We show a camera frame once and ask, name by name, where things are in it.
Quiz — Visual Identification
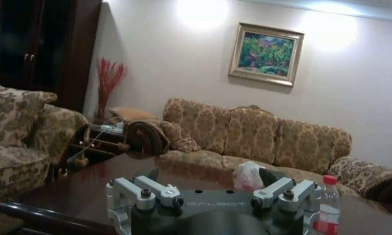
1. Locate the vase with red dried grass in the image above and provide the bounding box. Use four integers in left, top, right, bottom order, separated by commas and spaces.
93, 57, 129, 124

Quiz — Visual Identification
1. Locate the clear bottle with red cap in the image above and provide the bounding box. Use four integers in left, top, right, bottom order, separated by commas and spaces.
312, 175, 343, 235

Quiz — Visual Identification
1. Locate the long gold patterned sofa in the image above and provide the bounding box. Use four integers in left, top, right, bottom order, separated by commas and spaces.
127, 97, 392, 199

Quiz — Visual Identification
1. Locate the small gold patterned cushion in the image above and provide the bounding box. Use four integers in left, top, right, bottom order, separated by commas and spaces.
159, 120, 200, 153

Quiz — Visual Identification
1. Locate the dark wooden side table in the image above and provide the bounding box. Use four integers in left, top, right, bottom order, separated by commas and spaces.
60, 121, 133, 172

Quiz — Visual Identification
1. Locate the dark wooden cabinet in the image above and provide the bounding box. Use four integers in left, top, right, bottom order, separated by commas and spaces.
0, 0, 103, 119

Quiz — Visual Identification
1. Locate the plain tan pillow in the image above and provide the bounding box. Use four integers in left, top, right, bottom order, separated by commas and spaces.
108, 106, 159, 122

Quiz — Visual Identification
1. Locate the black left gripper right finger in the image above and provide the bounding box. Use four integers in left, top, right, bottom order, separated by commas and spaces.
251, 169, 325, 209

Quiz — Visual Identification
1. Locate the gold patterned armchair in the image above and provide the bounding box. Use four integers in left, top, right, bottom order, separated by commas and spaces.
0, 53, 89, 211

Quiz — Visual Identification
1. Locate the gold framed landscape painting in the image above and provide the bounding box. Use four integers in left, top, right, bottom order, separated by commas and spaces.
228, 22, 305, 88

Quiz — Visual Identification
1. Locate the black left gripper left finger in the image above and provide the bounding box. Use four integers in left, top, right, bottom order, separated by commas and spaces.
105, 168, 184, 210

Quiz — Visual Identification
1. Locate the white crumpled plastic bag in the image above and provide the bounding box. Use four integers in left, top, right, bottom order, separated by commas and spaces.
231, 161, 265, 191

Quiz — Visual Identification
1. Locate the large floral patterned cushion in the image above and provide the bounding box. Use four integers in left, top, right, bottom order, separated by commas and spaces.
0, 84, 59, 148

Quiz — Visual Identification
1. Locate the small white object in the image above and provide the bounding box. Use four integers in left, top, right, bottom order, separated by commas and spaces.
100, 123, 125, 135

